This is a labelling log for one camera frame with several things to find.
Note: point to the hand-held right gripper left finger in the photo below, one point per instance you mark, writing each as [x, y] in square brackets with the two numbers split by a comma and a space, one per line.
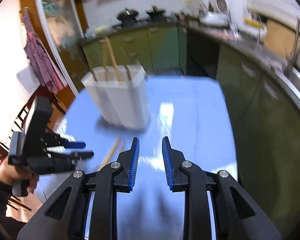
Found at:
[134, 165]

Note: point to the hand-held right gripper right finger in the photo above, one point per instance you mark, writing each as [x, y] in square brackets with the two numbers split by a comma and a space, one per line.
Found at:
[167, 165]

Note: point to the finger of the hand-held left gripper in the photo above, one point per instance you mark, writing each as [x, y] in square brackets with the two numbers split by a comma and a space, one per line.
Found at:
[76, 145]
[83, 155]

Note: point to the light bamboo chopstick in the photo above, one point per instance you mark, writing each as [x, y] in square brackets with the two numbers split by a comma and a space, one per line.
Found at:
[128, 76]
[105, 55]
[121, 147]
[110, 153]
[113, 58]

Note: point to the white plastic utensil holder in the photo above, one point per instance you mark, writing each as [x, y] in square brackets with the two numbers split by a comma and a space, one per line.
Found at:
[120, 105]

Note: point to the dark brown chopstick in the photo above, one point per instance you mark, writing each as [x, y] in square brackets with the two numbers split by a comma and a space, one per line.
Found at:
[90, 67]

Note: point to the person's left hand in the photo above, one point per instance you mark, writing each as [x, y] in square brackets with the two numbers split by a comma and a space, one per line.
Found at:
[6, 175]

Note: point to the dark wooden chair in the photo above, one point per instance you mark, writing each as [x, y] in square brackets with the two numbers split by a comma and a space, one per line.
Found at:
[21, 120]

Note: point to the blue star print tablecloth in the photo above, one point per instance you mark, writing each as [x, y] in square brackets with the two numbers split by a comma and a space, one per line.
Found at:
[190, 120]

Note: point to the checkered apron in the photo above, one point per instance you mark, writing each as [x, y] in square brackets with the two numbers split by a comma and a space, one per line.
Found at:
[42, 62]

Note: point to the green base cabinet run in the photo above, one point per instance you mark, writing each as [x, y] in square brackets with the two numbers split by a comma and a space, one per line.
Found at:
[265, 130]
[162, 47]

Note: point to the glass sliding door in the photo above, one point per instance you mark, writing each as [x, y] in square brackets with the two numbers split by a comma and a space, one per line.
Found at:
[52, 30]

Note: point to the gas stove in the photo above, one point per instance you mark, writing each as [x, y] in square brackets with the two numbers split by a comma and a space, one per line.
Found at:
[130, 23]

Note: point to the black wok with lid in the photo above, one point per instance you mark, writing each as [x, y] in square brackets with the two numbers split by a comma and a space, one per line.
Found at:
[155, 12]
[127, 15]

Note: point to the yellow sponge rack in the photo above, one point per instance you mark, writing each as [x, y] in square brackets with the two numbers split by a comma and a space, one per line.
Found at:
[251, 22]

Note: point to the wooden cutting board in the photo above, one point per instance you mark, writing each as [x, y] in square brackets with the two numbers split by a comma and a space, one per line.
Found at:
[280, 35]

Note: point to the tall steel kitchen faucet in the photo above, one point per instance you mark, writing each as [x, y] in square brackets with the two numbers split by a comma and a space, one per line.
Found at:
[296, 45]

